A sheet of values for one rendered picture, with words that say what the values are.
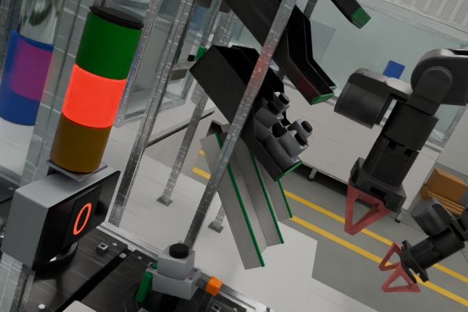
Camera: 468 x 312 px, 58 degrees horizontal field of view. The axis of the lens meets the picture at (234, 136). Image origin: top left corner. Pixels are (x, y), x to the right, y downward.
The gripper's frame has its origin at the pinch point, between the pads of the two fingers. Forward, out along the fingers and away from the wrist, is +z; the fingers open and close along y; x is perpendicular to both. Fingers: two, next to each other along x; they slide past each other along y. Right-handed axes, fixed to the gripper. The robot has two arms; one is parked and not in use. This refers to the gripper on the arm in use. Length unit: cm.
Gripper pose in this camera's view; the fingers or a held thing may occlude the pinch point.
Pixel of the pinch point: (351, 228)
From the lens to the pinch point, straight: 65.3
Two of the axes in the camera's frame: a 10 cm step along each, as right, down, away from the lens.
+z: -3.7, 8.8, 3.0
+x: 8.9, 4.3, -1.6
